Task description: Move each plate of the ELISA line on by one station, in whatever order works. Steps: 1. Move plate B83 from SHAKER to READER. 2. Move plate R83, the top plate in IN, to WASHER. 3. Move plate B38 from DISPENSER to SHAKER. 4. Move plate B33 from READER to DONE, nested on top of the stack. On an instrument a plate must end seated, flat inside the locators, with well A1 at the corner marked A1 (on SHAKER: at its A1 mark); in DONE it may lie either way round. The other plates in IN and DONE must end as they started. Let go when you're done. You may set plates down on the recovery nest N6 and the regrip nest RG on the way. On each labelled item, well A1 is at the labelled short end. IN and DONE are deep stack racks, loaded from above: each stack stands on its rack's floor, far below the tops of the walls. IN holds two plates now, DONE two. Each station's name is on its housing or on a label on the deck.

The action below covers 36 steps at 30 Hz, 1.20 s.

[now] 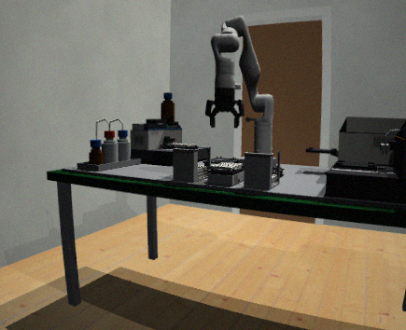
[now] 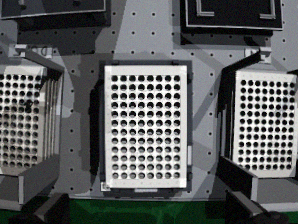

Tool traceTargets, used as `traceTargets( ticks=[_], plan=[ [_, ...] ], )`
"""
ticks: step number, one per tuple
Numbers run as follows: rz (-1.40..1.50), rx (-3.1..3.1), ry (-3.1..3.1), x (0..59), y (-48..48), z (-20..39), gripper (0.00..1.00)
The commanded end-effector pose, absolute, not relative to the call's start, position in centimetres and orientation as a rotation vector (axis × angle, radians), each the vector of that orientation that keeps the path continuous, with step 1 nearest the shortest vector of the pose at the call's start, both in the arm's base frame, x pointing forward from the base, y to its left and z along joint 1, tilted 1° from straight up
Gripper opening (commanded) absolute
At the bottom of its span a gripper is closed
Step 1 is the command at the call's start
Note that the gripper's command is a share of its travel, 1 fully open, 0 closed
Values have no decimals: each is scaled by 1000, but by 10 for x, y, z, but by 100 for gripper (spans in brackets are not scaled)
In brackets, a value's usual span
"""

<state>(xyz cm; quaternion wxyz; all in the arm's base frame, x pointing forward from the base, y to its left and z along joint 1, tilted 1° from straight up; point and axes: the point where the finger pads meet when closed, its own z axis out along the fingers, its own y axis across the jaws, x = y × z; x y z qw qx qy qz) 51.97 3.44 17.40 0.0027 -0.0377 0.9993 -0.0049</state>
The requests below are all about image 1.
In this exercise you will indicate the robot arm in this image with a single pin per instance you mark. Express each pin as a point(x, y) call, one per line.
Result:
point(228, 41)

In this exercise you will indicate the brown glass bottle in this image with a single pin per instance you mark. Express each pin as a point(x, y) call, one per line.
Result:
point(168, 111)
point(96, 158)

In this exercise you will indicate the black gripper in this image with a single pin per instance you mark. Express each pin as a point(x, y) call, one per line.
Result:
point(224, 102)

